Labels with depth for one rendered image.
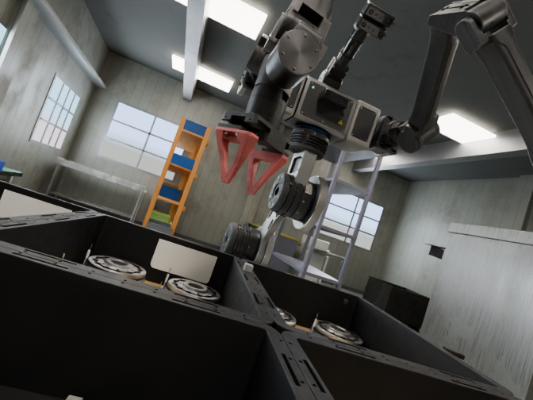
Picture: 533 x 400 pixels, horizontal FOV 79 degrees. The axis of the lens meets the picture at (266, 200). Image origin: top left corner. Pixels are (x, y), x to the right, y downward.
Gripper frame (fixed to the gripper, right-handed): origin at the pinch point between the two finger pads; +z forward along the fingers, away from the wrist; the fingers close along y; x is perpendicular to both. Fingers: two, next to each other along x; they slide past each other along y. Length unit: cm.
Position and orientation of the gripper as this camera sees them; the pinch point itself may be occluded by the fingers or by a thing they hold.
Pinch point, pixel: (239, 183)
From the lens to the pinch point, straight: 49.0
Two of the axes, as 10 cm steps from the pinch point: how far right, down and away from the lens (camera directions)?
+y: 5.3, 2.4, 8.1
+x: -7.8, -2.3, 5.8
